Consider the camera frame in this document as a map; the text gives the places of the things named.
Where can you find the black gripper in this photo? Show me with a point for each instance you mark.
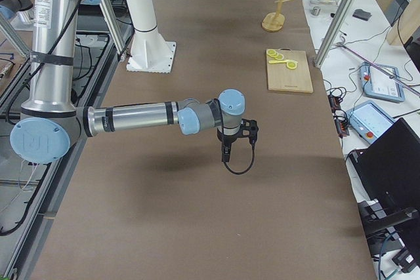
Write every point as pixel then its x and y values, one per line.
pixel 228 140

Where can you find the wooden cup storage rack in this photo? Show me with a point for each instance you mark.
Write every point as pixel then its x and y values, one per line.
pixel 274 21

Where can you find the small metal cup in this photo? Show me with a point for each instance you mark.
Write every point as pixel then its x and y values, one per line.
pixel 315 11

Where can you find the middle lemon slice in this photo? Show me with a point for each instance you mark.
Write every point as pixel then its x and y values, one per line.
pixel 277 54

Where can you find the yellow plastic knife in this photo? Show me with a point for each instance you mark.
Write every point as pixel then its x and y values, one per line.
pixel 278 61

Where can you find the top lemon slice pair front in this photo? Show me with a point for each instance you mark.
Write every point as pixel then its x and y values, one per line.
pixel 291 64

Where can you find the black square pad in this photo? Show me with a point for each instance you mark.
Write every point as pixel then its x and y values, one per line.
pixel 361 14

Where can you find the bamboo cutting board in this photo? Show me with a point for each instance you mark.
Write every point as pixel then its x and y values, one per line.
pixel 282 79

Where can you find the blue-cased tablet flat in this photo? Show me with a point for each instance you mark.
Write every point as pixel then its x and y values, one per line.
pixel 377 84

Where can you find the blue-cased tablet rear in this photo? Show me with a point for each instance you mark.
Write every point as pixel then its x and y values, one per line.
pixel 369 120

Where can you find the black monitor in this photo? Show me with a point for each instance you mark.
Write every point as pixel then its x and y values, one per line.
pixel 389 172

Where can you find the lemon slice near handle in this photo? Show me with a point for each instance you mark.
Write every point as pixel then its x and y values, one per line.
pixel 271 52

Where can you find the aluminium frame post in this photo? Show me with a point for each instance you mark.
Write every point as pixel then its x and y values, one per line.
pixel 332 32

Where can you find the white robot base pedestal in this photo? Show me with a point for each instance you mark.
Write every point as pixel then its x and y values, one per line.
pixel 149 51

